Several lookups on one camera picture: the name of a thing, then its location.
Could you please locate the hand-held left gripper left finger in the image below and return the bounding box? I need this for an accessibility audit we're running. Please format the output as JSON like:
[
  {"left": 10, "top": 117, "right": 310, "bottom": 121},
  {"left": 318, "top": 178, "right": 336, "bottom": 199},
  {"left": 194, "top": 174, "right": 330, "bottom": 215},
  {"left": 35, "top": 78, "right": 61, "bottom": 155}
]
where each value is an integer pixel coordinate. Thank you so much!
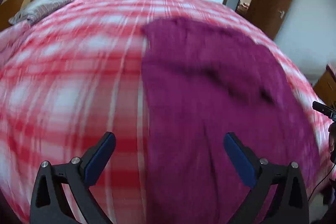
[{"left": 30, "top": 132, "right": 116, "bottom": 224}]

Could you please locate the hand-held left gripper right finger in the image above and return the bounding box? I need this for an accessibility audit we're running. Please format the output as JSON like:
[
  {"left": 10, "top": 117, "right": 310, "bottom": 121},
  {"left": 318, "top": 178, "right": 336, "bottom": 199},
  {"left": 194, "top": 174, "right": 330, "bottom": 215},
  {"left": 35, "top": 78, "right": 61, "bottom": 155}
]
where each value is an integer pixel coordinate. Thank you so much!
[{"left": 223, "top": 132, "right": 310, "bottom": 224}]

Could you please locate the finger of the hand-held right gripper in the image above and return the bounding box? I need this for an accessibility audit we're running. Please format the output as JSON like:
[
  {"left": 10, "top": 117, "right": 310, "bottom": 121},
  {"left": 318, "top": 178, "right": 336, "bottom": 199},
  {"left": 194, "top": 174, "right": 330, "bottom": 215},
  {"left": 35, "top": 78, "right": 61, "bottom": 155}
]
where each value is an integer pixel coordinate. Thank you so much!
[{"left": 312, "top": 101, "right": 336, "bottom": 121}]

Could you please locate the purple quilted jacket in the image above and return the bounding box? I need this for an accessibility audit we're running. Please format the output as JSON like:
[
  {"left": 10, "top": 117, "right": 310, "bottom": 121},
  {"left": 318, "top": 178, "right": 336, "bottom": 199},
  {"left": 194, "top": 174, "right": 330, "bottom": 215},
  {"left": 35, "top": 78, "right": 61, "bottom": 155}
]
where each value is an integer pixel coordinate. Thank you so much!
[{"left": 140, "top": 17, "right": 320, "bottom": 224}]

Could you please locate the person's right hand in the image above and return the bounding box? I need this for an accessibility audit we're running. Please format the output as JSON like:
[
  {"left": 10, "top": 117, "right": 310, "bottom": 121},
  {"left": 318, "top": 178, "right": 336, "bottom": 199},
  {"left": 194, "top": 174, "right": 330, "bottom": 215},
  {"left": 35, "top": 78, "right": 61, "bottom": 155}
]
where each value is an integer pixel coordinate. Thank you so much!
[{"left": 328, "top": 122, "right": 336, "bottom": 154}]

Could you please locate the wooden cabinet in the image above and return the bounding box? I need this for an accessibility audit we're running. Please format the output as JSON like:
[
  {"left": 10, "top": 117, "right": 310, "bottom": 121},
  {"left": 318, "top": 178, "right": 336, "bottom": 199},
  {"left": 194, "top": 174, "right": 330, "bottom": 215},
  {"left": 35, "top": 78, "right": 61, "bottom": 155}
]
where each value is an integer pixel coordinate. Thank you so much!
[{"left": 313, "top": 64, "right": 336, "bottom": 109}]

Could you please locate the red white plaid bed sheet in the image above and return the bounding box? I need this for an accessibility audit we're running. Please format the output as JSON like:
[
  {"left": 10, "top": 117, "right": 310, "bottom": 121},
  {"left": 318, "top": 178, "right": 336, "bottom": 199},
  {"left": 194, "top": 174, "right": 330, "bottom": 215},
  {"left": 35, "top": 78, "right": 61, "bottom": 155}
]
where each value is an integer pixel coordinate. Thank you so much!
[{"left": 0, "top": 0, "right": 336, "bottom": 224}]

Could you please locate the brown wooden door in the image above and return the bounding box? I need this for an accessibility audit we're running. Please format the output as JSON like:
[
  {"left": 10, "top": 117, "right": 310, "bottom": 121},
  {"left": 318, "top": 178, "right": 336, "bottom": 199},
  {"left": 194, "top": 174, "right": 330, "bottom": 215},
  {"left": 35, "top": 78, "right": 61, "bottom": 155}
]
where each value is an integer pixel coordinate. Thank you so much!
[{"left": 245, "top": 0, "right": 300, "bottom": 41}]

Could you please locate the folded pink floral quilt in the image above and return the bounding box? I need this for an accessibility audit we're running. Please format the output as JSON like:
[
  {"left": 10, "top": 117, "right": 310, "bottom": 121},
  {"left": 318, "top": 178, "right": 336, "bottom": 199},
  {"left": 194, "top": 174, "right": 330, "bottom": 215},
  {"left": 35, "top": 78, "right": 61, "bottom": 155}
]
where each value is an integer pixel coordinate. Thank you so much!
[{"left": 0, "top": 21, "right": 30, "bottom": 62}]

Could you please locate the striped pillow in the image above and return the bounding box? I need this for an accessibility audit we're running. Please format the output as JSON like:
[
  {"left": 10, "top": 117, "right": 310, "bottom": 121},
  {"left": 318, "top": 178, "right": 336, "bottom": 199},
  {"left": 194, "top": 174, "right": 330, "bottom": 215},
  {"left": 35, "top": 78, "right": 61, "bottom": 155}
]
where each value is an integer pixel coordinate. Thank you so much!
[{"left": 9, "top": 0, "right": 75, "bottom": 25}]

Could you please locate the black cable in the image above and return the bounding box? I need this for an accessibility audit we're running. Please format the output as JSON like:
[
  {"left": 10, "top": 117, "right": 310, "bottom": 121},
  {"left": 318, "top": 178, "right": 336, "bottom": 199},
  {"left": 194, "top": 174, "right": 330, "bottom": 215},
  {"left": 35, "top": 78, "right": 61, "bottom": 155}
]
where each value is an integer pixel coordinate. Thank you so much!
[{"left": 308, "top": 177, "right": 334, "bottom": 203}]

